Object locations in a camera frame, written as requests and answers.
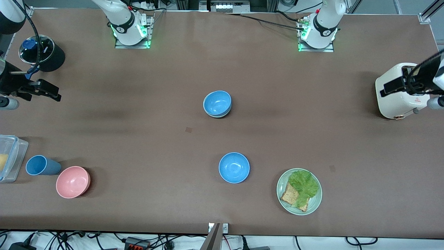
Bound blue bowl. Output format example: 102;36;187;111
203;91;232;117
219;152;250;184

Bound pale green bowl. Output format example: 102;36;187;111
203;102;232;119

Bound pink bowl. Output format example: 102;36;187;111
56;166;91;199

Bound white toaster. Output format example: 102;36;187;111
375;62;432;120

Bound glass lid blue knob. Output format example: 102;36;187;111
18;35;55;65

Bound clear plastic container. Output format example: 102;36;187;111
0;135;29;183

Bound blue cup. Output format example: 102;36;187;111
25;155;62;176

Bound green lettuce leaf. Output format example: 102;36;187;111
288;170;319;209

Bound pale green plate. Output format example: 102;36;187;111
276;168;323;216

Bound brown toast slice on plate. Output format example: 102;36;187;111
280;182;309;212

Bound black power adapter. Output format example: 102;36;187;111
9;242;37;250

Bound black power strip red switches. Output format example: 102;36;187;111
124;237;150;250

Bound grey socket strip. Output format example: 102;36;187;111
208;0;251;13

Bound grey pole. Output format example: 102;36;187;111
200;223;222;250

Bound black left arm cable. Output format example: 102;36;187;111
407;50;444;95

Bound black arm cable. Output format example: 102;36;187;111
407;50;444;95
10;0;40;70

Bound black pot blue handle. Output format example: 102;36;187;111
18;35;66;80

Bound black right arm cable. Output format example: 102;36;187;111
10;0;40;70

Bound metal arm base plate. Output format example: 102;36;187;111
114;15;155;49
297;31;335;53

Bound black cable on table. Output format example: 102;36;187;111
224;12;307;32

